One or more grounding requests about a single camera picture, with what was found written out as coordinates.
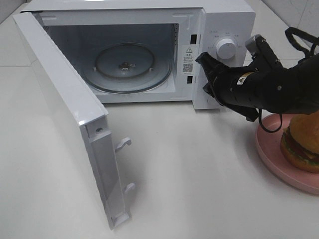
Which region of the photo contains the glass microwave turntable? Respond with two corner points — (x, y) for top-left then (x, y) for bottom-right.
(81, 43), (172, 94)

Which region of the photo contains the pink speckled plate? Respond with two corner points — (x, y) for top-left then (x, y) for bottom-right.
(255, 114), (319, 195)

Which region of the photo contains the burger with lettuce and tomato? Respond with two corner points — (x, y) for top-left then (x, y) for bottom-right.
(280, 112), (319, 173)

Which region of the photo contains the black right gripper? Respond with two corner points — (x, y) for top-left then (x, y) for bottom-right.
(195, 52), (272, 110)

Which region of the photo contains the white upper power knob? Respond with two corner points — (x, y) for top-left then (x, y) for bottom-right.
(215, 38), (236, 60)

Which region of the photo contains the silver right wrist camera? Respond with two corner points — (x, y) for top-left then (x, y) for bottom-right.
(245, 34), (261, 57)

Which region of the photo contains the white microwave oven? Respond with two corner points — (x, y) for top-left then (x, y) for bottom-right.
(20, 0), (255, 110)

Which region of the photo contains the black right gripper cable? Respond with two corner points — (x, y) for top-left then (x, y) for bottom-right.
(257, 108), (284, 133)

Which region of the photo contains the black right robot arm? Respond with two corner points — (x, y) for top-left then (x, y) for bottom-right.
(196, 52), (319, 121)

